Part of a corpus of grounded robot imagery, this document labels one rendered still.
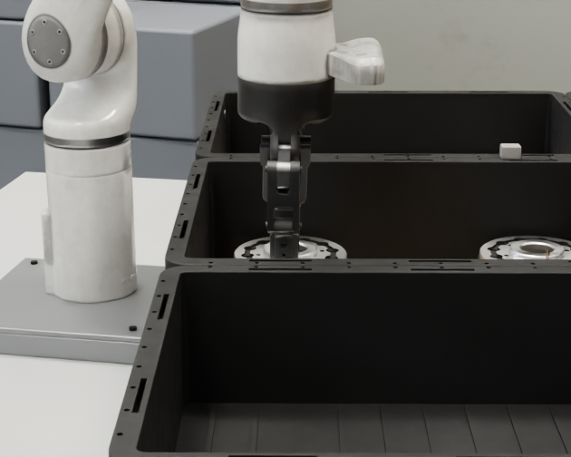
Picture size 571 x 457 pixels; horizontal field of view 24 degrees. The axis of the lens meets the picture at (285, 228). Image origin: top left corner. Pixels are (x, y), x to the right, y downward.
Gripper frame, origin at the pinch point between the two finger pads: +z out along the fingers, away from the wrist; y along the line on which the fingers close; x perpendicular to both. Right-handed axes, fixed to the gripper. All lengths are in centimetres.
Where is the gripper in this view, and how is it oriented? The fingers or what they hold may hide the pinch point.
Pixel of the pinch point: (285, 247)
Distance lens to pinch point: 106.0
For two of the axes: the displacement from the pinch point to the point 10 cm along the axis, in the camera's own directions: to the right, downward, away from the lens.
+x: 10.0, 0.1, -0.2
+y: -0.3, 3.2, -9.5
